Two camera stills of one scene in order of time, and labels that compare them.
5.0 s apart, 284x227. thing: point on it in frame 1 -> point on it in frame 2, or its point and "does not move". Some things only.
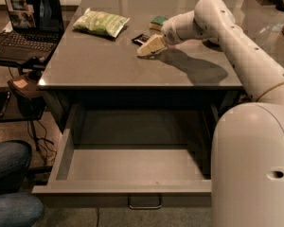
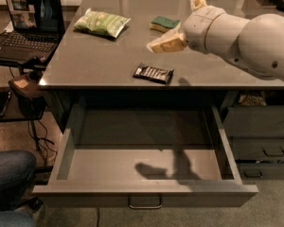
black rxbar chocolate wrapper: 140,39 -> 151,73
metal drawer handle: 161,205 does not move
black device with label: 30,101 does not move
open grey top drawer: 131,155 does not move
